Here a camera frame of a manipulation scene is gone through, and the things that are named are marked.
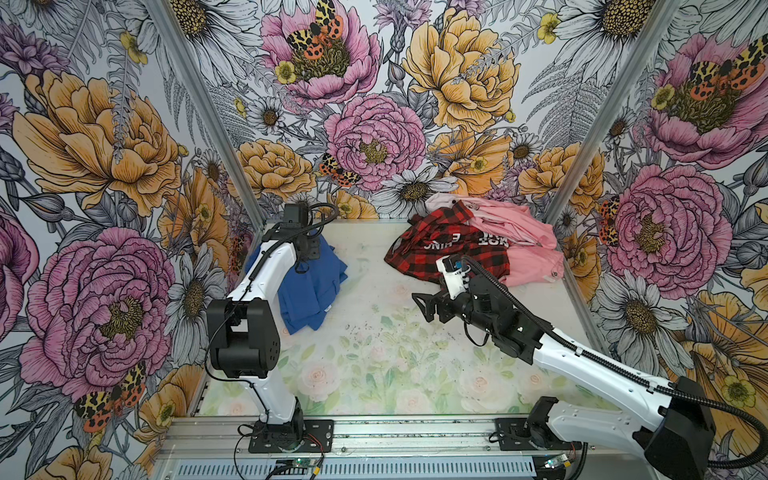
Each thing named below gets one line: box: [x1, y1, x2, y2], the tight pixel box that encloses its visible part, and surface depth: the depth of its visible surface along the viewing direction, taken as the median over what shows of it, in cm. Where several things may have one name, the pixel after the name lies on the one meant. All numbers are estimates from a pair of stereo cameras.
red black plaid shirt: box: [384, 201, 511, 282], surface depth 108 cm
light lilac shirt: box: [425, 192, 464, 214], surface depth 114 cm
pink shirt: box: [462, 198, 565, 287], surface depth 107 cm
